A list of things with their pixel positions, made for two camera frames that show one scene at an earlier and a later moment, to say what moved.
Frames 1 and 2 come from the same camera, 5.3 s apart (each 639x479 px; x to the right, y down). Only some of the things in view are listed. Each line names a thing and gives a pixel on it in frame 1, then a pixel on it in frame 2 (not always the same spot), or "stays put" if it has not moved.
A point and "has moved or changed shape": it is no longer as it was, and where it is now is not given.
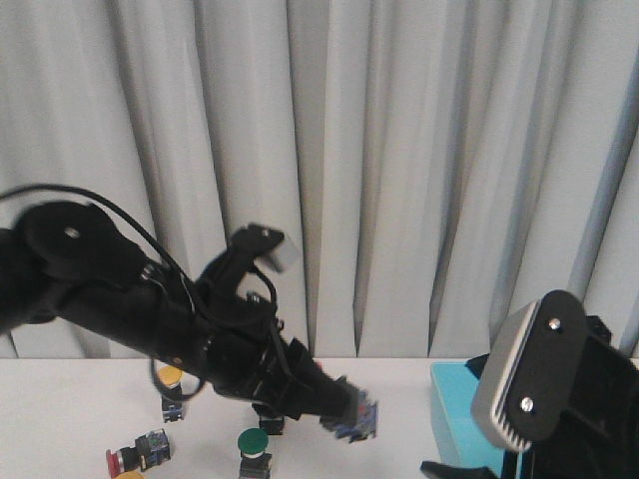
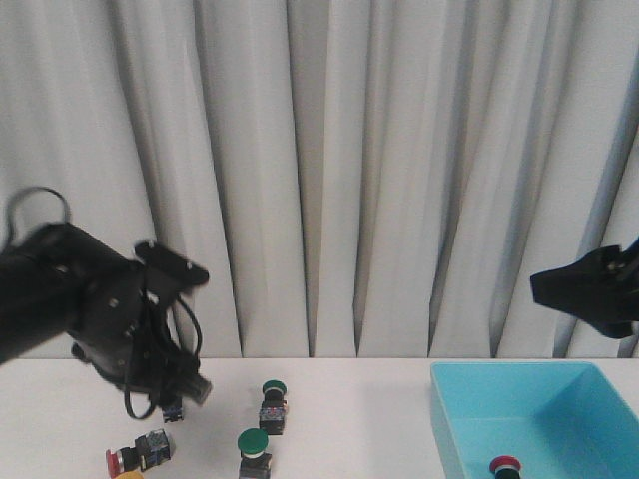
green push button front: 255,462 stays put
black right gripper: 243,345 → 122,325
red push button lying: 149,450 stays put
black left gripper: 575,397 → 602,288
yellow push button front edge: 130,475 stays put
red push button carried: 365,424 has moved or changed shape
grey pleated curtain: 441,165 stays put
